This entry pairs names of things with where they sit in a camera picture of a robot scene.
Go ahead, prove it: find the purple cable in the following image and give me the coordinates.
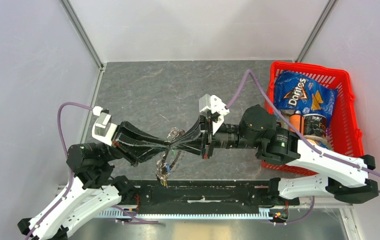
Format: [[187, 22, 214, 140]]
[[224, 68, 380, 196], [24, 102, 95, 240]]

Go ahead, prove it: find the orange bottle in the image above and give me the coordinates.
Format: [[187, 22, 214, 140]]
[[289, 110, 305, 134]]

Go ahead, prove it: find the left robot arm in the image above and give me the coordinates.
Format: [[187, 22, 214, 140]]
[[17, 117, 171, 240]]

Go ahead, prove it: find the black can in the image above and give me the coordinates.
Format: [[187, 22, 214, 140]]
[[303, 113, 327, 138]]

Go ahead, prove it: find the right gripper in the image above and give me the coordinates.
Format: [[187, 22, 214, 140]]
[[170, 113, 260, 158]]

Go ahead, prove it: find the yellow sponge ball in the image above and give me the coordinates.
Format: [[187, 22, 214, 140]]
[[307, 139, 323, 147]]

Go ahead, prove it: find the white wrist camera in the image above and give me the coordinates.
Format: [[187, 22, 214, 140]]
[[198, 94, 230, 134], [91, 106, 118, 146]]

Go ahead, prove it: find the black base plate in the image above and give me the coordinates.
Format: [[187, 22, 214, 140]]
[[118, 179, 300, 215]]

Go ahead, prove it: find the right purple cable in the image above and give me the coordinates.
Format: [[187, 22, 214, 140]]
[[224, 68, 380, 196]]

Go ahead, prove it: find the blue Doritos chip bag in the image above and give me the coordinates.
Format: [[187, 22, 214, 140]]
[[273, 70, 338, 120]]

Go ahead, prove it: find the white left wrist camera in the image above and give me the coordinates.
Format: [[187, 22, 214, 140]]
[[91, 106, 118, 146]]

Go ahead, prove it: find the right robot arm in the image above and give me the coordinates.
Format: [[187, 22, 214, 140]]
[[170, 105, 379, 205]]

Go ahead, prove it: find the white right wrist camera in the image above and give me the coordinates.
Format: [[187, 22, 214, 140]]
[[198, 94, 230, 134]]

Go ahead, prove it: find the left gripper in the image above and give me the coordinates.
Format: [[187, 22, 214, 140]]
[[99, 119, 172, 166]]

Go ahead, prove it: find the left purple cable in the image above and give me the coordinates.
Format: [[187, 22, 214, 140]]
[[24, 102, 95, 240]]

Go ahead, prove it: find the red plastic basket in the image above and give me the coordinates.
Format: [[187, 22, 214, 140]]
[[261, 61, 365, 176]]

